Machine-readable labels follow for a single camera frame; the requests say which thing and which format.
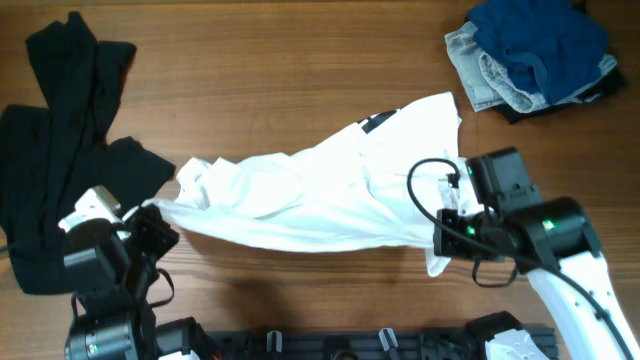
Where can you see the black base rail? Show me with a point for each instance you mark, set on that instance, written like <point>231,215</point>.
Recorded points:
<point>430,343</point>

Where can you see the light blue denim garment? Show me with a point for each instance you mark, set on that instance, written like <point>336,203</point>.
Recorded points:
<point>486,82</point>

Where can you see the dark blue garment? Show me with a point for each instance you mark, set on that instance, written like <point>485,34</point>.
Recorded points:
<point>546,46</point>

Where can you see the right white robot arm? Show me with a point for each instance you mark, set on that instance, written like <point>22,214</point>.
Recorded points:
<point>554,245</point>

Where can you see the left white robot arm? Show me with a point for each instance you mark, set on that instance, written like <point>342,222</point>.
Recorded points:
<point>111,267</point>

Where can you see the black garment under pile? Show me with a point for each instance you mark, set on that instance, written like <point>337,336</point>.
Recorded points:
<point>609,85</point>

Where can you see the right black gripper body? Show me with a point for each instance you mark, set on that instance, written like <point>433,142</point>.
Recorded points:
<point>447,233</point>

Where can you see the white t-shirt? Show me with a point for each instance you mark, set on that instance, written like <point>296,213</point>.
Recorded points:
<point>375,183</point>

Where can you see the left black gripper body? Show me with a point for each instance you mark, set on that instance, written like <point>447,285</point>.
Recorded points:
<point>153,237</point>

